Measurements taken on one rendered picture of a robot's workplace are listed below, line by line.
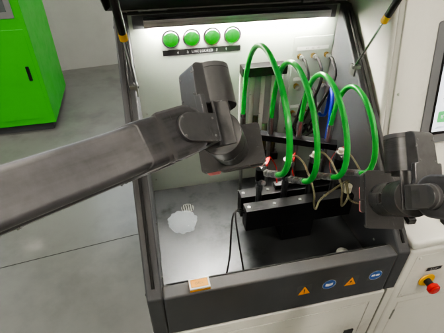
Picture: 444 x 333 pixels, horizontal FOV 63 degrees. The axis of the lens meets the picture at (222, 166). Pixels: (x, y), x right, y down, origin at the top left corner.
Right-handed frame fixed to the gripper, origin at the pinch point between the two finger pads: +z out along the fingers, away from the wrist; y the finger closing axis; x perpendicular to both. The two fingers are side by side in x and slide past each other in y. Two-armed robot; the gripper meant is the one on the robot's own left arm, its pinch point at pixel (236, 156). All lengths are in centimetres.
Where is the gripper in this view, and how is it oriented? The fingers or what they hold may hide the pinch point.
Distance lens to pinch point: 65.6
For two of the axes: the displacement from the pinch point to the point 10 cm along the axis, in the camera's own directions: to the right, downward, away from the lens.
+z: 1.5, 1.3, 9.8
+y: -9.7, 1.8, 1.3
